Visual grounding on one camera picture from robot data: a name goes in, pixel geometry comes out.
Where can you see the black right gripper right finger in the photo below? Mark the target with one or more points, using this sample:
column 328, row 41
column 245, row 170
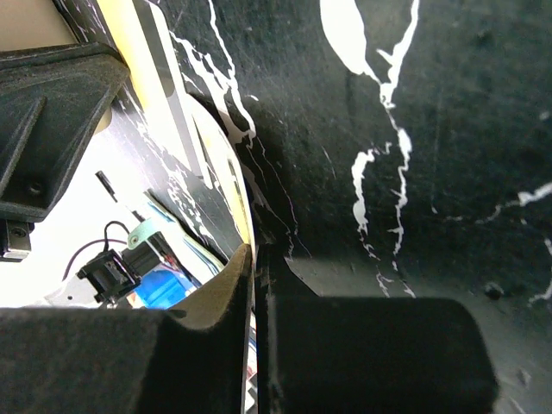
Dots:
column 364, row 354

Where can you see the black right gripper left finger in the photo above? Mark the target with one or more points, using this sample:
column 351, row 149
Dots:
column 189, row 359

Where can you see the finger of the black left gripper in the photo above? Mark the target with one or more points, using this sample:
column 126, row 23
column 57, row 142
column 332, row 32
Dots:
column 52, row 99

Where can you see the brown gold credit card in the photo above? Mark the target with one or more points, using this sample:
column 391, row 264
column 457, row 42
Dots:
column 181, row 123

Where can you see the mint green card holder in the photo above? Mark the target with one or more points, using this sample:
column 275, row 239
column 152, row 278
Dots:
column 170, row 241

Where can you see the beige oval card tray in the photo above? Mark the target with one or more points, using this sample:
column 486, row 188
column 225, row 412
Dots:
column 29, row 24

